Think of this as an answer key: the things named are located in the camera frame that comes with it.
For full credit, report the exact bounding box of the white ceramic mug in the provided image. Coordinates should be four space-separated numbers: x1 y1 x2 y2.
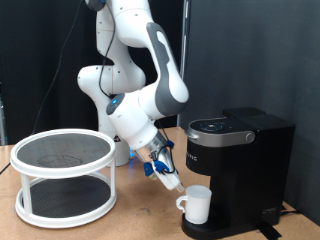
175 184 213 225

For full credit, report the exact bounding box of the blue cable clip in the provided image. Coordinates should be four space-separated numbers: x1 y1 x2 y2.
153 139 176 175

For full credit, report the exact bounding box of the grey metal frame post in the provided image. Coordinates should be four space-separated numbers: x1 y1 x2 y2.
0 81 7 146

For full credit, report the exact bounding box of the white two-tier turntable stand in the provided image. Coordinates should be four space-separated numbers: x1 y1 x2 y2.
9 128 118 229

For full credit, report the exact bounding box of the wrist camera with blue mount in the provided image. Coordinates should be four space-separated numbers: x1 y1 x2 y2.
143 162 158 181

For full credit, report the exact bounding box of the grey metal pole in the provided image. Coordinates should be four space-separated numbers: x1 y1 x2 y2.
176 0 192 129

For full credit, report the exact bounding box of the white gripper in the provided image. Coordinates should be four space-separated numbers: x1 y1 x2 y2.
152 161 185 194

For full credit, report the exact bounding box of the black power cord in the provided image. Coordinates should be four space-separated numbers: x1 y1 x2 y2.
279 203 303 217

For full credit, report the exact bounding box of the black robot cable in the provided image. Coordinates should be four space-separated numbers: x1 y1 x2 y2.
0 0 84 176

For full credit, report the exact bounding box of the black Keurig coffee machine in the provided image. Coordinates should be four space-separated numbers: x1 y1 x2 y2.
181 106 296 240

